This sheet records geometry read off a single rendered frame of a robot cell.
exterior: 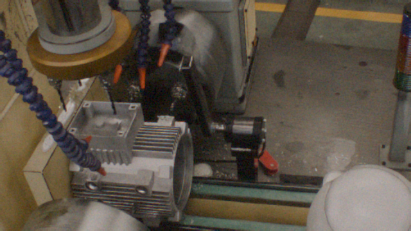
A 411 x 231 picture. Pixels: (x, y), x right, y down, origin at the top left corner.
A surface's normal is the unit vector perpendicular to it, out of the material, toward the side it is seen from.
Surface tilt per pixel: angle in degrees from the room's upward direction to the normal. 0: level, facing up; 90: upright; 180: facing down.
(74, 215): 2
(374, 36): 0
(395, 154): 90
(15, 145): 90
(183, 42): 28
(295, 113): 0
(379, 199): 21
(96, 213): 17
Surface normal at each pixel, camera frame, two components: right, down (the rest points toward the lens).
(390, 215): -0.11, -0.33
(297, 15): -0.11, -0.76
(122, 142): -0.20, 0.65
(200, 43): 0.59, -0.52
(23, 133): 0.97, 0.05
